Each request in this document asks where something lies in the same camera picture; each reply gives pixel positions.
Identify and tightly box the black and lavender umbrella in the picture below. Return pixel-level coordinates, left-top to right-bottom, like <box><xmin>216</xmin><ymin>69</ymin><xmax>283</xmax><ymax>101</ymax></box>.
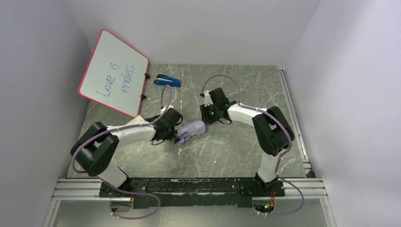
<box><xmin>174</xmin><ymin>121</ymin><xmax>206</xmax><ymax>145</ymax></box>

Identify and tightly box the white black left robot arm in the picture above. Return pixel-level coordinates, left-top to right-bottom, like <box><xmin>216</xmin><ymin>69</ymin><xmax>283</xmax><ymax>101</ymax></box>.
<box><xmin>70</xmin><ymin>108</ymin><xmax>183</xmax><ymax>192</ymax></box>

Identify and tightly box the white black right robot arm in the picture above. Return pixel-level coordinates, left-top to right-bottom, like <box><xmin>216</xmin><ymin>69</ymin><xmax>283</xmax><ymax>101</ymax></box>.
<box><xmin>200</xmin><ymin>87</ymin><xmax>295</xmax><ymax>186</ymax></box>

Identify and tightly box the small beige cardboard box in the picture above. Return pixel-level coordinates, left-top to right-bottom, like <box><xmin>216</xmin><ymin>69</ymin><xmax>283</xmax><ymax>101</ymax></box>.
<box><xmin>126</xmin><ymin>115</ymin><xmax>145</xmax><ymax>125</ymax></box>

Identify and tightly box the blue stapler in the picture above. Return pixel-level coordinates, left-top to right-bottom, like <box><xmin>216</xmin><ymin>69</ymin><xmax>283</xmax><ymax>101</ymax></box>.
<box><xmin>154</xmin><ymin>74</ymin><xmax>182</xmax><ymax>87</ymax></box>

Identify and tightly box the pink framed whiteboard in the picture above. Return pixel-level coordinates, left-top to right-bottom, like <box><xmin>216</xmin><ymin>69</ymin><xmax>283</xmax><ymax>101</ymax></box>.
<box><xmin>78</xmin><ymin>30</ymin><xmax>149</xmax><ymax>117</ymax></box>

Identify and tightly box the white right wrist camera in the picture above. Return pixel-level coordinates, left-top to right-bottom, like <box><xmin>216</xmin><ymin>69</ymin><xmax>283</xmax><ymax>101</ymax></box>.
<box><xmin>200</xmin><ymin>90</ymin><xmax>213</xmax><ymax>107</ymax></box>

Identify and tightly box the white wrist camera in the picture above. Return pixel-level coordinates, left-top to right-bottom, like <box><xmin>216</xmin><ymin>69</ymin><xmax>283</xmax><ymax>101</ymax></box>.
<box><xmin>160</xmin><ymin>105</ymin><xmax>174</xmax><ymax>114</ymax></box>
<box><xmin>200</xmin><ymin>90</ymin><xmax>213</xmax><ymax>107</ymax></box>

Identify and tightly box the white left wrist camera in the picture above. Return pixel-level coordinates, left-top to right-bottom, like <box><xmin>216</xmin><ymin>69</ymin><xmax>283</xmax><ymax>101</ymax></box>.
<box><xmin>160</xmin><ymin>105</ymin><xmax>174</xmax><ymax>114</ymax></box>

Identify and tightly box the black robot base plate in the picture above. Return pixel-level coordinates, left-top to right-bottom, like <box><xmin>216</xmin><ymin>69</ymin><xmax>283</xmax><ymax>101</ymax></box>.
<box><xmin>99</xmin><ymin>177</ymin><xmax>285</xmax><ymax>209</ymax></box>

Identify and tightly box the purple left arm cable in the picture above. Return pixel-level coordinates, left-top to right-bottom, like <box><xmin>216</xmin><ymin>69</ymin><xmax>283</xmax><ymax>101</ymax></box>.
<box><xmin>70</xmin><ymin>84</ymin><xmax>173</xmax><ymax>220</ymax></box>

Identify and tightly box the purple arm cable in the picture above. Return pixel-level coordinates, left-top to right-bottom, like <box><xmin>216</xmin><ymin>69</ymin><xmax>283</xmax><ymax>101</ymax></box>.
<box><xmin>70</xmin><ymin>84</ymin><xmax>173</xmax><ymax>220</ymax></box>
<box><xmin>203</xmin><ymin>75</ymin><xmax>305</xmax><ymax>218</ymax></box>

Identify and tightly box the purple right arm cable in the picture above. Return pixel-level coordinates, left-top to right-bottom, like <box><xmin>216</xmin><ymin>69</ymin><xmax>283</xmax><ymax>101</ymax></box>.
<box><xmin>203</xmin><ymin>75</ymin><xmax>305</xmax><ymax>218</ymax></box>

